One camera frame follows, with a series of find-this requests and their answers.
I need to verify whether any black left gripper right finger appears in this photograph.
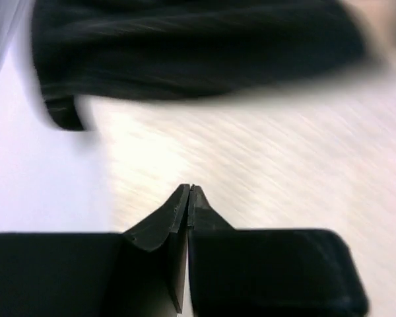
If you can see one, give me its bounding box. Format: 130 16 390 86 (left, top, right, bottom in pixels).
187 186 369 316

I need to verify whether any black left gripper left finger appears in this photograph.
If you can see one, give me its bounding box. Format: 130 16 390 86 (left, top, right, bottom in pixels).
0 185 189 316

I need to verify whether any cream pillow with yellow edge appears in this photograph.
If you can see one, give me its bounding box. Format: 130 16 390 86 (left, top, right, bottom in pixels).
89 1 396 316

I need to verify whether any black pillowcase with beige flowers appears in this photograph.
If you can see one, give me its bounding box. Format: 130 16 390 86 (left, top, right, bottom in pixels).
31 1 368 131

